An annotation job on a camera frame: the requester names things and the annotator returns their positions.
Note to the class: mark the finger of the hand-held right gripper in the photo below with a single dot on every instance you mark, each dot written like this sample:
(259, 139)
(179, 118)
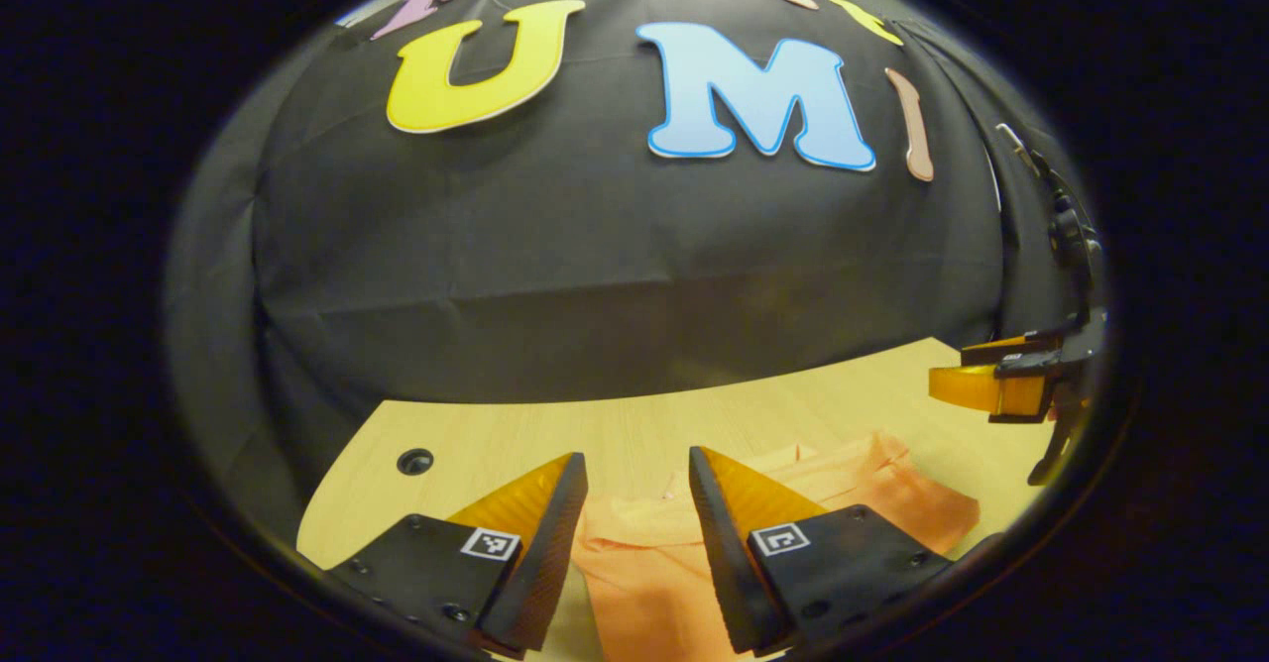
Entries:
(1026, 389)
(1031, 343)

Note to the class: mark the black backdrop cloth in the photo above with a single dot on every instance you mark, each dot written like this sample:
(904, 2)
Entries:
(595, 275)

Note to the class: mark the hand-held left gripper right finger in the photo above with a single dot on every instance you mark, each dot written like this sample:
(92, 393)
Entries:
(729, 563)

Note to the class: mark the orange T-shirt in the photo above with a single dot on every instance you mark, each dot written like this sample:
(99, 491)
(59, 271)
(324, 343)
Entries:
(644, 583)

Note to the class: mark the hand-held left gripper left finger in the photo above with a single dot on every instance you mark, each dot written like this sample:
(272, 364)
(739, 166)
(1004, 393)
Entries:
(540, 573)

